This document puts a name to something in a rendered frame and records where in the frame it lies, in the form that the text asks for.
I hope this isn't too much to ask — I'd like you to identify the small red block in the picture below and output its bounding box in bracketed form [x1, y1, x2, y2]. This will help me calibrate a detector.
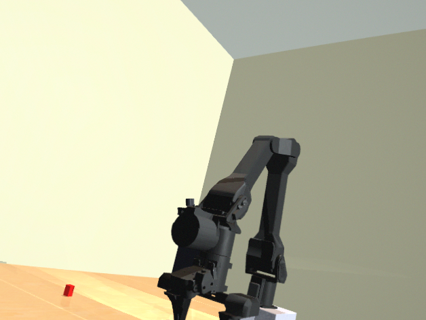
[63, 284, 75, 296]

